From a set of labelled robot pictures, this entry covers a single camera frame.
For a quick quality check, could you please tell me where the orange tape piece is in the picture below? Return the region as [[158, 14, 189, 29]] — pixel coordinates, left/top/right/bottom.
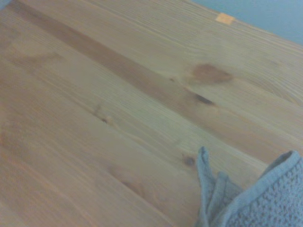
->
[[215, 13, 235, 25]]

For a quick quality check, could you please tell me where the grey towel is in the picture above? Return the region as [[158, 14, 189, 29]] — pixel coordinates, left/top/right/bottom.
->
[[194, 146, 303, 227]]

